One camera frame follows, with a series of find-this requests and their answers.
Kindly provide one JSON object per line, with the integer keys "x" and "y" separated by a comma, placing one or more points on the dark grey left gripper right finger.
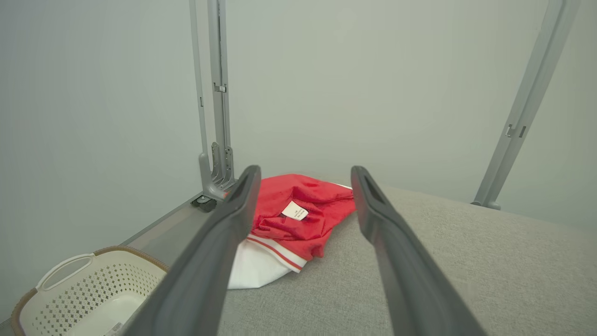
{"x": 410, "y": 280}

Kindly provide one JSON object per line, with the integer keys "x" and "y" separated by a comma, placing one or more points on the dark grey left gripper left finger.
{"x": 200, "y": 275}

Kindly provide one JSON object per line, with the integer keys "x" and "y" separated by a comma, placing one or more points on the red garment with white stripes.
{"x": 319, "y": 191}

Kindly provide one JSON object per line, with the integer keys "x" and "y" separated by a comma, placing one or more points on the black caster wheel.
{"x": 205, "y": 204}

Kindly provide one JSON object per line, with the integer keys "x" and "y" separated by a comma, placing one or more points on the cream perforated laundry basket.
{"x": 93, "y": 298}

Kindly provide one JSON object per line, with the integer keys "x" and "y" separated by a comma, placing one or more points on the grey metal frame post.
{"x": 210, "y": 189}

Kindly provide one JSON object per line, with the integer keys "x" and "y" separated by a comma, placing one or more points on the grey metal post with notch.
{"x": 522, "y": 116}

